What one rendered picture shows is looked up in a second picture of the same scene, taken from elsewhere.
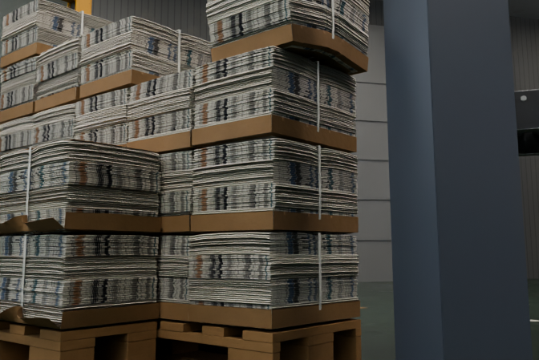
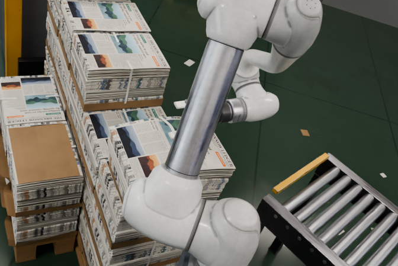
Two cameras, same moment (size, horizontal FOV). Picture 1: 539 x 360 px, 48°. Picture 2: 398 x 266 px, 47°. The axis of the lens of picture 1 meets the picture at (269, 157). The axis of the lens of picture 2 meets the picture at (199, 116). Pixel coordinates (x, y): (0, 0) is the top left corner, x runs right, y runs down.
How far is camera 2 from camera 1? 197 cm
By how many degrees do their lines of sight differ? 49
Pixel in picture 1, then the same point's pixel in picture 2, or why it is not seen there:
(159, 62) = (109, 93)
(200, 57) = (151, 79)
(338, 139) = not seen: hidden behind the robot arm
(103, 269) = (41, 224)
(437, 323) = not seen: outside the picture
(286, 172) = (122, 258)
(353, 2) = (212, 177)
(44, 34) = not seen: outside the picture
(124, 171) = (55, 189)
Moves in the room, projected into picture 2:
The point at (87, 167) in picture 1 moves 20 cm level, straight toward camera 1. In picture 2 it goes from (29, 192) to (7, 229)
